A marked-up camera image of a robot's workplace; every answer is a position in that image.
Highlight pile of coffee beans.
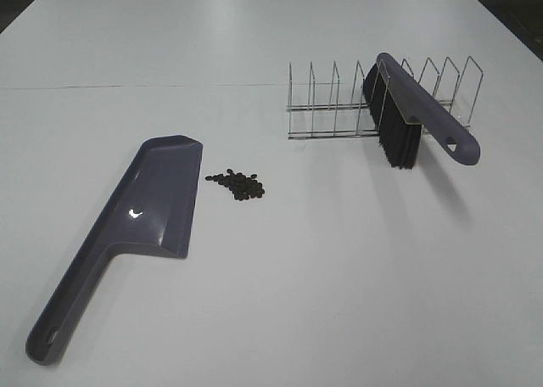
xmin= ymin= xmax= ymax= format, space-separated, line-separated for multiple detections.
xmin=204 ymin=168 xmax=266 ymax=201

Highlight purple plastic dustpan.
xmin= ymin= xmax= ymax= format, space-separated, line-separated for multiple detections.
xmin=25 ymin=135 xmax=203 ymax=366

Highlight purple hand brush black bristles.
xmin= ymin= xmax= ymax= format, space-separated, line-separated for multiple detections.
xmin=362 ymin=53 xmax=480 ymax=170

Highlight chrome wire rack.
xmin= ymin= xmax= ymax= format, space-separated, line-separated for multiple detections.
xmin=286 ymin=56 xmax=484 ymax=140

